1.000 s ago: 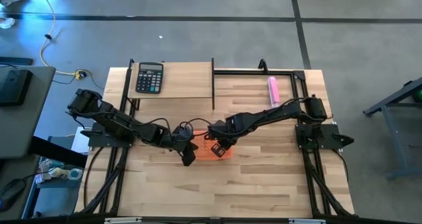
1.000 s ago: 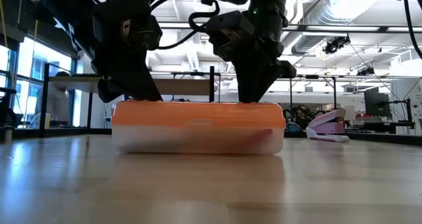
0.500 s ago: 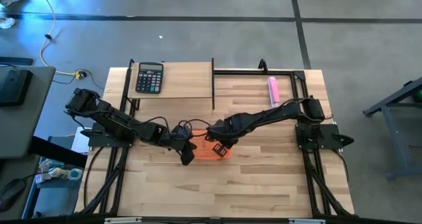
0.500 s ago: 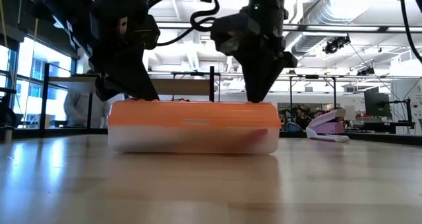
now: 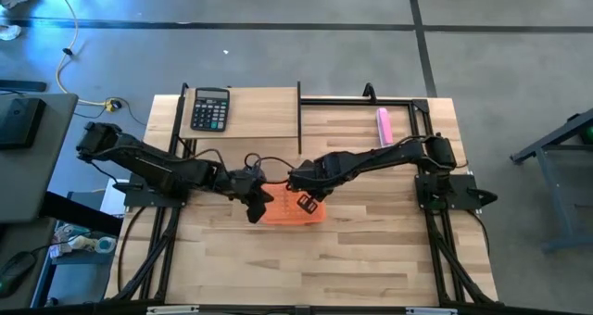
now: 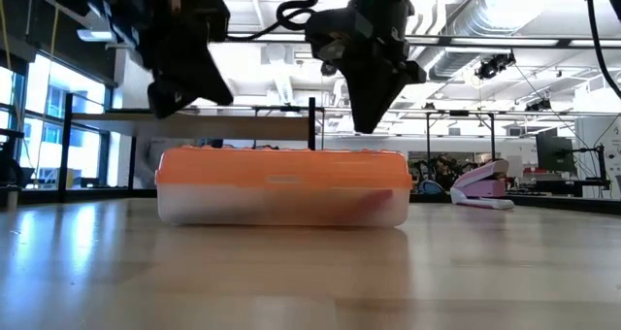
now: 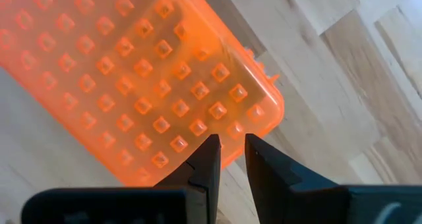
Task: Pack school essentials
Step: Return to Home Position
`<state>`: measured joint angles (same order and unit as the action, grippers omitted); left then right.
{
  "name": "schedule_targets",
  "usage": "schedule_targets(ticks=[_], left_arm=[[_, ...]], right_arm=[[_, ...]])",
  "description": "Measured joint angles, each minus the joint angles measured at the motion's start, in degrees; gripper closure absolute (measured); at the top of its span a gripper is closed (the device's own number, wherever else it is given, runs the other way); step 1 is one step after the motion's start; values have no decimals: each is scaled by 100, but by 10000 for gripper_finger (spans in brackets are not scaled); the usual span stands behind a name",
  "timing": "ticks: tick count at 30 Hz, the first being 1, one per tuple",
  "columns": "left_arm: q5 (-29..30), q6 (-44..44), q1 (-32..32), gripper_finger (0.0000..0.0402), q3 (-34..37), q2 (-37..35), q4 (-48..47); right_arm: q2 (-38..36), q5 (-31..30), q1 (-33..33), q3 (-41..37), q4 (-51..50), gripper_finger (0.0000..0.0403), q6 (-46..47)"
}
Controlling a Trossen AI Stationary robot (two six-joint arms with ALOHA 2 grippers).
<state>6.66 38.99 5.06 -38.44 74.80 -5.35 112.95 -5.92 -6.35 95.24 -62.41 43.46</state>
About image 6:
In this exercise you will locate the long ceiling light strip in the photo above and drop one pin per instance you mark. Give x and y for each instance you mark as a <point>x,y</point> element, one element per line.
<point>504,42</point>

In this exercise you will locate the black aluminum table frame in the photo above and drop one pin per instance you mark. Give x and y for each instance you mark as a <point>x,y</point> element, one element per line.
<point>492,136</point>

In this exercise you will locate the glass window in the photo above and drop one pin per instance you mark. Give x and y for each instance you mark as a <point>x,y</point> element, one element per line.
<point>63,126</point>

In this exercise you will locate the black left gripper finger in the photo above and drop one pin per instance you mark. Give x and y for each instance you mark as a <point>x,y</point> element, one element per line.
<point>167,99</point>
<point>199,80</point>

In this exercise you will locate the silver ventilation duct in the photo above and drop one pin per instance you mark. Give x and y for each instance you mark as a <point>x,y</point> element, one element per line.
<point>490,24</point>

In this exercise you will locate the clear pencil case orange lid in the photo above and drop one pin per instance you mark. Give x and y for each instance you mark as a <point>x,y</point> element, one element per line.
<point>281,189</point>

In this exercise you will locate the black ceiling camera rig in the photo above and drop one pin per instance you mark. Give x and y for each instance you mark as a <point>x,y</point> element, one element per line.
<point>495,65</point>

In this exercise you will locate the pink stapler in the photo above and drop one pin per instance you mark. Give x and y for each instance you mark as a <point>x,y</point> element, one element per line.
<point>480,187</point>

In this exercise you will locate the black computer monitor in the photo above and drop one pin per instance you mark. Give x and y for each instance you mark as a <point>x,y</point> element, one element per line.
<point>555,150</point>

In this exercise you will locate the blue chair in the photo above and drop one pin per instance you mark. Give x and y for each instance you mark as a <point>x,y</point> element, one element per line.
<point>431,188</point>

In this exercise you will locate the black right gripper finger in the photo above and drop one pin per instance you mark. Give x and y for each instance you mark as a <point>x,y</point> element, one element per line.
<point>361,102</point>
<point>387,97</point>

